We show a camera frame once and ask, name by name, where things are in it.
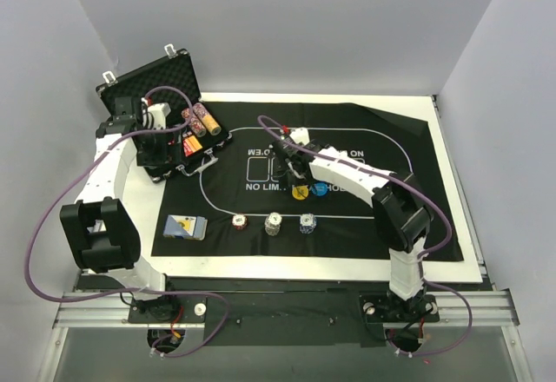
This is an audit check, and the yellow dealer button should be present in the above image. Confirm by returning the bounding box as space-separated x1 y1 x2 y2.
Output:
291 185 310 201

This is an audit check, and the blue blind button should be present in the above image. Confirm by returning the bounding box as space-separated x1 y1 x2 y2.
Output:
310 182 328 197

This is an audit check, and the red poker chip stack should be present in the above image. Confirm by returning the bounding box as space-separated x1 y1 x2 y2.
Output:
232 214 248 230

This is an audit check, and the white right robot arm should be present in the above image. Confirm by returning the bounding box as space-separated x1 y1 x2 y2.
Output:
269 128 434 320

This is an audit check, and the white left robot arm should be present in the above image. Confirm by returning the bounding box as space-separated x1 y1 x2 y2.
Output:
60 101 179 323

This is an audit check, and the red yellow card box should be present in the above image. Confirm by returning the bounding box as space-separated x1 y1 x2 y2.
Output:
182 135 203 157

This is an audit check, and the dark red chip roll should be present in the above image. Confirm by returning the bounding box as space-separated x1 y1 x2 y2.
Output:
181 109 207 137

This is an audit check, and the blue poker chip stack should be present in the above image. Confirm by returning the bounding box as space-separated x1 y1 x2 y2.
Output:
299 213 316 234

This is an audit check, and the tan chip roll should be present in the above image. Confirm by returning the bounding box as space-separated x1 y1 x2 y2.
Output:
193 102 222 135

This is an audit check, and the grey poker chip stack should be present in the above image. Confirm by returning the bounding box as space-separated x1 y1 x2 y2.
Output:
264 212 282 236

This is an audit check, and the black poker felt mat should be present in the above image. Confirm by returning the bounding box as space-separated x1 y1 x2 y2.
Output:
150 100 465 263

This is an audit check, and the black aluminium poker case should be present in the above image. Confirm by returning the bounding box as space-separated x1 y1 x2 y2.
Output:
96 43 232 183

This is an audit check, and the blue playing card deck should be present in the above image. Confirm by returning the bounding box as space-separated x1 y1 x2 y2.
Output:
162 214 208 240

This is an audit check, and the white table board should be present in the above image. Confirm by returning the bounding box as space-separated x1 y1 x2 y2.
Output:
122 92 482 283

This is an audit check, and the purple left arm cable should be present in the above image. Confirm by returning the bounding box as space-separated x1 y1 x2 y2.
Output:
24 86 230 359

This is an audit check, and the aluminium mounting rail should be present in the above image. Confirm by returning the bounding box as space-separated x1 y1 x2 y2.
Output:
54 290 520 328

